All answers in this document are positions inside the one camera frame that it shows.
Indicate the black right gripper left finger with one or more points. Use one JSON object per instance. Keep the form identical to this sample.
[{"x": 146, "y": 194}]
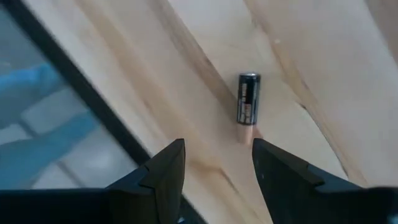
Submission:
[{"x": 161, "y": 186}]

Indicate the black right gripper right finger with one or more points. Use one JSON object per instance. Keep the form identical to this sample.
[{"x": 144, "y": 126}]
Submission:
[{"x": 286, "y": 186}]

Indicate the black copper battery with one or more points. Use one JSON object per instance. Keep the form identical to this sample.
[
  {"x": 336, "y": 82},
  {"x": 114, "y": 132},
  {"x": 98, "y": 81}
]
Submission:
[{"x": 247, "y": 99}]

